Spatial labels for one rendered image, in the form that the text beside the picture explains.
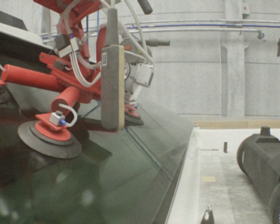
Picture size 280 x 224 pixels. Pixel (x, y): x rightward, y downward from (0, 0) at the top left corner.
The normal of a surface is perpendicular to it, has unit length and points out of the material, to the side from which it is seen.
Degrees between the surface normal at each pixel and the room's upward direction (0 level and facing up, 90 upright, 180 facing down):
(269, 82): 90
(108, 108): 90
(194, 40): 90
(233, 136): 90
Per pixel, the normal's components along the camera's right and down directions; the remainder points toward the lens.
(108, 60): -0.77, 0.05
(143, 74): -0.17, -0.07
